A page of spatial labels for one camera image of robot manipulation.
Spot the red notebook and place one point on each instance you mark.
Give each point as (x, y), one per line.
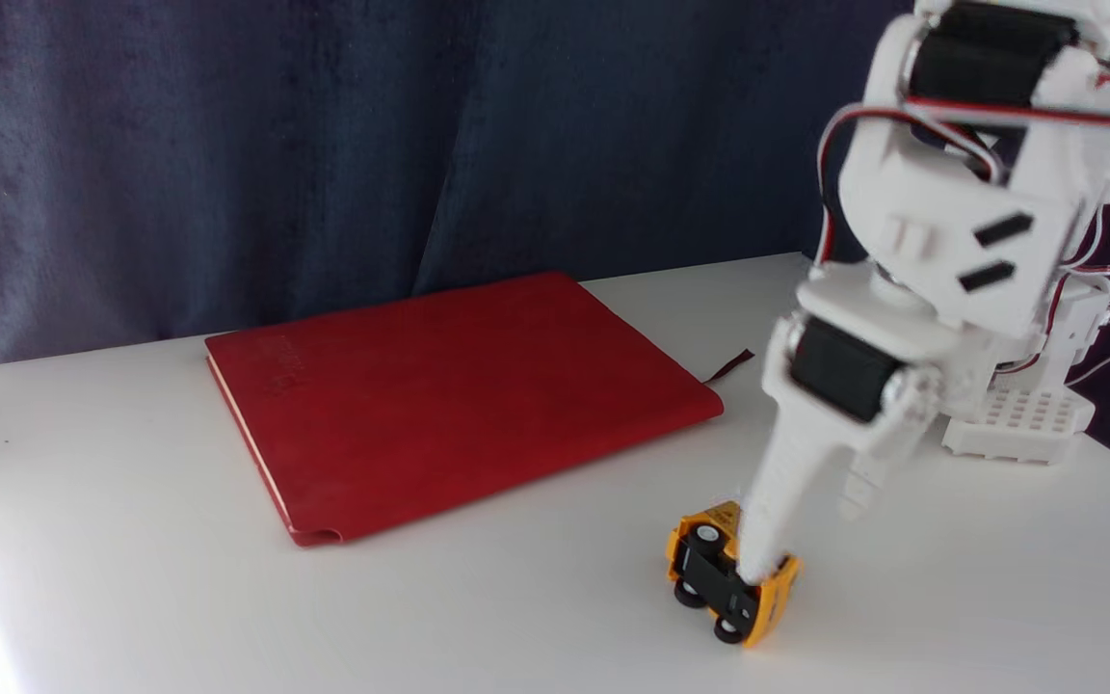
(420, 405)

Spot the dark blue curtain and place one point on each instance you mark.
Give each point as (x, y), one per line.
(227, 145)

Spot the yellow toy truck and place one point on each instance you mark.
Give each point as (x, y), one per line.
(709, 571)

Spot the dark red bookmark ribbon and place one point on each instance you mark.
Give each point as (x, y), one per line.
(730, 366)

